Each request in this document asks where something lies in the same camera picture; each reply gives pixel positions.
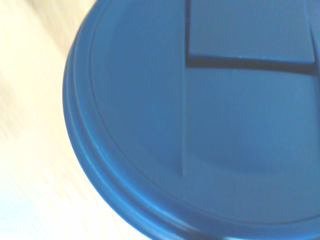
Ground clear pitcher with blue lid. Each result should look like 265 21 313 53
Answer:
62 0 320 240

